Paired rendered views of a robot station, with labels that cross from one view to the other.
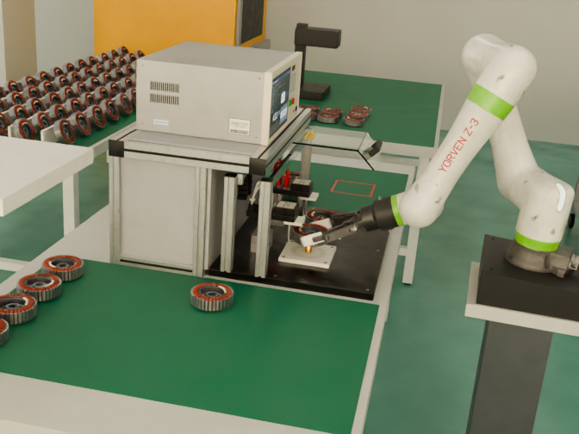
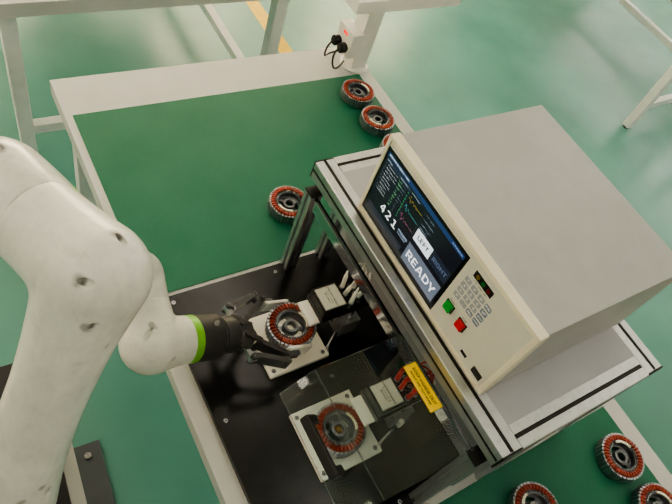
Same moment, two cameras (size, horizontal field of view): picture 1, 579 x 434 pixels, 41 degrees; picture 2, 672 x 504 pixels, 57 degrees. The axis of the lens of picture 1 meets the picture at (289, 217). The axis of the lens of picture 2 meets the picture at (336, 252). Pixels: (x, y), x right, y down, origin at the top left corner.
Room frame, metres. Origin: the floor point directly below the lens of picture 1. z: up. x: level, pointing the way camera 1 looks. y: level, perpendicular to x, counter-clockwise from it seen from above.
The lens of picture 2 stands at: (2.55, -0.66, 2.01)
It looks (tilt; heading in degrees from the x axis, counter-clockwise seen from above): 51 degrees down; 121
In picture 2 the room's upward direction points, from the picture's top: 25 degrees clockwise
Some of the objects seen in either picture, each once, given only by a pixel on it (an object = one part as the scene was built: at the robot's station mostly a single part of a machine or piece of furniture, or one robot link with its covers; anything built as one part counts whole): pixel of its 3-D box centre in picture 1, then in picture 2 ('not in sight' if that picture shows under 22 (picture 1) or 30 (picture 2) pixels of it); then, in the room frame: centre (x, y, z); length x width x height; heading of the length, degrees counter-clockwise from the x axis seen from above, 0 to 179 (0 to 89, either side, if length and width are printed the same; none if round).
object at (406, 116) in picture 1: (344, 160); not in sight; (4.66, -0.31, 0.38); 1.85 x 1.10 x 0.75; 170
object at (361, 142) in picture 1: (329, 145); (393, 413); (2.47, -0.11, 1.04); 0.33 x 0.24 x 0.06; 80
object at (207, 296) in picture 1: (212, 296); (288, 204); (1.84, 0.19, 0.77); 0.11 x 0.11 x 0.04
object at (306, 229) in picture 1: (310, 234); (290, 327); (2.17, -0.07, 0.84); 0.11 x 0.11 x 0.04
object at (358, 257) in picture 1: (309, 243); (313, 385); (2.29, -0.07, 0.76); 0.64 x 0.47 x 0.02; 170
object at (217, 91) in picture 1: (223, 88); (513, 236); (2.36, 0.23, 1.22); 0.44 x 0.39 x 0.20; 170
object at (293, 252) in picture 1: (308, 253); (286, 338); (2.17, -0.06, 0.78); 0.15 x 0.15 x 0.01; 80
